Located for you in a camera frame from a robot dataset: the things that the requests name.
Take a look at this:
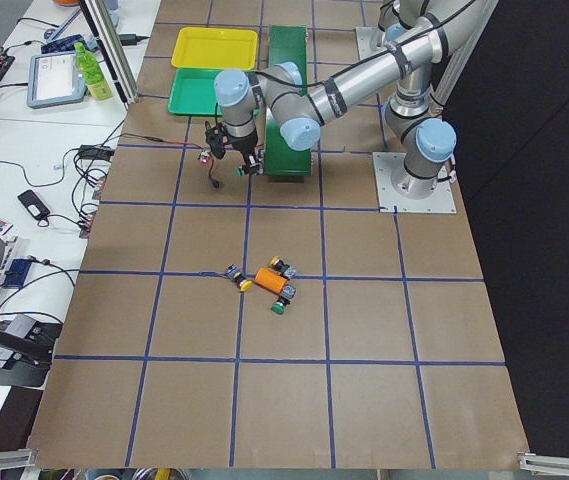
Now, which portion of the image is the yellow push button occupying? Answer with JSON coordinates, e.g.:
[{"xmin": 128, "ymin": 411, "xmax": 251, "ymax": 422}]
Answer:
[
  {"xmin": 269, "ymin": 256, "xmax": 297, "ymax": 280},
  {"xmin": 225, "ymin": 264, "xmax": 253, "ymax": 292}
]

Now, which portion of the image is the aluminium frame post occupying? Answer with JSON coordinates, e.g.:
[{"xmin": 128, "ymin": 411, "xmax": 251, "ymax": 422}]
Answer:
[{"xmin": 78, "ymin": 0, "xmax": 138, "ymax": 104}]

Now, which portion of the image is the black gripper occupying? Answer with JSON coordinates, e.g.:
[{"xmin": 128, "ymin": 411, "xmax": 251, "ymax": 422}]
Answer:
[{"xmin": 205, "ymin": 121, "xmax": 258, "ymax": 170}]

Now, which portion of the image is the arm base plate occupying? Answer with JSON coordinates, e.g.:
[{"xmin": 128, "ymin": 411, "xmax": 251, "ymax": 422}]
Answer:
[
  {"xmin": 355, "ymin": 27, "xmax": 386, "ymax": 60},
  {"xmin": 373, "ymin": 152, "xmax": 457, "ymax": 214}
]

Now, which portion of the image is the teach pendant tablet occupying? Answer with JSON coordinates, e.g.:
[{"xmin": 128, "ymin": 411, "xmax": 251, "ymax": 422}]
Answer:
[{"xmin": 26, "ymin": 52, "xmax": 86, "ymax": 109}]

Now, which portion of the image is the black power adapter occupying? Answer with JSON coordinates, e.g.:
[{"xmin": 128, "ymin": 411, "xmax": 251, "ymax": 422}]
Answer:
[{"xmin": 77, "ymin": 145, "xmax": 114, "ymax": 161}]

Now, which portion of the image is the yellow tray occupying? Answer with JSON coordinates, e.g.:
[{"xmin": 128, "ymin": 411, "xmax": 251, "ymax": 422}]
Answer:
[{"xmin": 171, "ymin": 26, "xmax": 258, "ymax": 70}]

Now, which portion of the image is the green conveyor belt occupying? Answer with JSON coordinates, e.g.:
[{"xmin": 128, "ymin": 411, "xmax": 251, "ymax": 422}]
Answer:
[{"xmin": 255, "ymin": 24, "xmax": 315, "ymax": 182}]

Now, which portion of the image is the green tray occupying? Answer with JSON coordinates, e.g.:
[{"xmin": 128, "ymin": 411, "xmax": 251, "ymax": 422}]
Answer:
[{"xmin": 167, "ymin": 68, "xmax": 220, "ymax": 117}]

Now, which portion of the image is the green push button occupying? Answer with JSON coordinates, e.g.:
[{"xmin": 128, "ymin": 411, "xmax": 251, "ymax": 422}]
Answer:
[{"xmin": 271, "ymin": 284, "xmax": 297, "ymax": 315}]

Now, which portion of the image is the red black wire with plug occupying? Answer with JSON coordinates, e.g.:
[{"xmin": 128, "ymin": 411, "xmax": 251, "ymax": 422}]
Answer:
[{"xmin": 113, "ymin": 132, "xmax": 265, "ymax": 190}]

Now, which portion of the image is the green tea bottle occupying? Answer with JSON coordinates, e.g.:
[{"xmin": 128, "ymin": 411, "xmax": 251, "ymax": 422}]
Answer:
[{"xmin": 74, "ymin": 42, "xmax": 113, "ymax": 101}]

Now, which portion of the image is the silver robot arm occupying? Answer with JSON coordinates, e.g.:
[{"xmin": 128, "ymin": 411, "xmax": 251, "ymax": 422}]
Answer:
[{"xmin": 205, "ymin": 1, "xmax": 490, "ymax": 199}]

